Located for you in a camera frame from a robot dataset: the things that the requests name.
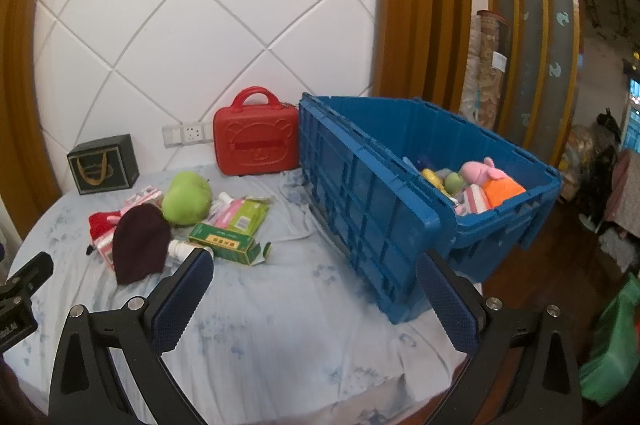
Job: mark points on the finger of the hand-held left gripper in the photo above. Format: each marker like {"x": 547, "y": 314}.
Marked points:
{"x": 32, "y": 270}

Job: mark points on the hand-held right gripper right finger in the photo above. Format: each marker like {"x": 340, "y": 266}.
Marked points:
{"x": 447, "y": 305}

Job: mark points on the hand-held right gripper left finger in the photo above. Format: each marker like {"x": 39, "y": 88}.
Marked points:
{"x": 182, "y": 300}

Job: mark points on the maroon knit beanie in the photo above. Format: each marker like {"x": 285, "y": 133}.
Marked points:
{"x": 140, "y": 245}

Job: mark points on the green plush apple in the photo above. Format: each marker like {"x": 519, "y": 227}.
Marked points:
{"x": 185, "y": 200}

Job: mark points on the blue plastic crate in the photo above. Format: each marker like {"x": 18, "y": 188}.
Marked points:
{"x": 360, "y": 185}

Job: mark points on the white small bottle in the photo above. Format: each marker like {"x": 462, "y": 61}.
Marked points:
{"x": 177, "y": 247}

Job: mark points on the green medicine box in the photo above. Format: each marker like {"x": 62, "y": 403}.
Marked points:
{"x": 220, "y": 240}

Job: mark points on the pink pig plush red dress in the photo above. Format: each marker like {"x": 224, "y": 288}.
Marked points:
{"x": 100, "y": 222}

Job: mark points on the white tube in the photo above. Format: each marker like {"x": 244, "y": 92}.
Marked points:
{"x": 221, "y": 202}

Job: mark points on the green pink packet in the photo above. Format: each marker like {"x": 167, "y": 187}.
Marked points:
{"x": 245, "y": 215}

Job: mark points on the pink striped cloth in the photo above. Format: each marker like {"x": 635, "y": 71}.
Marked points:
{"x": 472, "y": 200}

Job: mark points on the green small toy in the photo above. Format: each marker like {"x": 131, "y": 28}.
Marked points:
{"x": 452, "y": 181}

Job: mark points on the pink pig plush orange dress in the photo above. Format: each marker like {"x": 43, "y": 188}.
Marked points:
{"x": 500, "y": 190}

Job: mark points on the yellow toy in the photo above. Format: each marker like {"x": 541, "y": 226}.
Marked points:
{"x": 434, "y": 179}

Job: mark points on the black gift box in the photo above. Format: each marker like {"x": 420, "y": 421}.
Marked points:
{"x": 120, "y": 165}

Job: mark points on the green plastic bag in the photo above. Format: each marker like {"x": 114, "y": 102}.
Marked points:
{"x": 615, "y": 345}

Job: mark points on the red small suitcase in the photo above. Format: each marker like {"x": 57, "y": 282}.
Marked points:
{"x": 255, "y": 140}

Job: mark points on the pink patterned cover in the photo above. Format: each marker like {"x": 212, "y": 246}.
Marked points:
{"x": 625, "y": 205}

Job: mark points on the dark hanging garment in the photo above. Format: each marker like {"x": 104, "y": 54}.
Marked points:
{"x": 606, "y": 165}

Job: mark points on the rolled patterned carpet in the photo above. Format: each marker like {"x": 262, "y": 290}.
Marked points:
{"x": 487, "y": 70}

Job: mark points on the wooden slat partition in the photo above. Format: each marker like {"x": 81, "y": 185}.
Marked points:
{"x": 532, "y": 55}

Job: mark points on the white wall socket panel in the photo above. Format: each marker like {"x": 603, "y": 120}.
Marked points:
{"x": 192, "y": 133}

